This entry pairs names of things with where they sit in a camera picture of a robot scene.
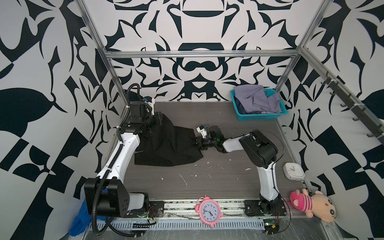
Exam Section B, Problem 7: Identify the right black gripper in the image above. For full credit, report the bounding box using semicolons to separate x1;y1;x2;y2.
188;136;218;150

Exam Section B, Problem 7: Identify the black skirt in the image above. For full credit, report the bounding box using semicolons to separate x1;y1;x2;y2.
134;112;203;167

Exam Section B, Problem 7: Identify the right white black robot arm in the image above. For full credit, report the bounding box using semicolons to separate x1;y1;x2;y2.
196;126;287;217

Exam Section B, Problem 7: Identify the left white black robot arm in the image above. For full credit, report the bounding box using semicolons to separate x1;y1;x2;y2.
84;84;162;238

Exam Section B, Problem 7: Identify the teal plastic basket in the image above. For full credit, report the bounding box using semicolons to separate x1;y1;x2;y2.
231;90;288;121

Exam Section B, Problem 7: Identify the dark navy garment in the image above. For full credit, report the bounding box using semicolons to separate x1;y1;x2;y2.
234;98;248;115

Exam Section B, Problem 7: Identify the purple grey skirt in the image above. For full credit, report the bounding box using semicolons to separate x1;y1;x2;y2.
234;85;280;114

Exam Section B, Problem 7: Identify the pink alarm clock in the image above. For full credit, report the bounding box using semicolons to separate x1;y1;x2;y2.
194;196;224;229

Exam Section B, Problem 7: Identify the white square clock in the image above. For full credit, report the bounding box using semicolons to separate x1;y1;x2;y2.
283;163;305;181

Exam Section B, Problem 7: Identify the small green circuit board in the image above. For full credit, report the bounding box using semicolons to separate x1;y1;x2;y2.
263;219;280;235

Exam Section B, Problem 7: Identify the blue cloth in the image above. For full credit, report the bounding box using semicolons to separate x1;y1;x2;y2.
68;200;91;237

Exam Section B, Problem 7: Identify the pink plush pig toy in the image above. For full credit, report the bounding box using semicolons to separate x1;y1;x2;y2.
290;189;337;223

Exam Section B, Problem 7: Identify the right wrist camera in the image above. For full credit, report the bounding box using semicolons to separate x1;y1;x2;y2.
197;126;208;139

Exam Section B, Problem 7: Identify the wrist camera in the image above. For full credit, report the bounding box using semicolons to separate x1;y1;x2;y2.
144;96;155;116
197;126;208;139

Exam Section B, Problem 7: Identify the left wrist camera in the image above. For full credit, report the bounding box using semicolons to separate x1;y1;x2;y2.
144;96;155;116

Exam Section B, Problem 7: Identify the white slotted cable duct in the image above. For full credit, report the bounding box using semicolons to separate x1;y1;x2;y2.
111;219;265;231

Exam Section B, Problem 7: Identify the black wall hook rack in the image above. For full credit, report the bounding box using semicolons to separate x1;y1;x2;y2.
322;71;384;145

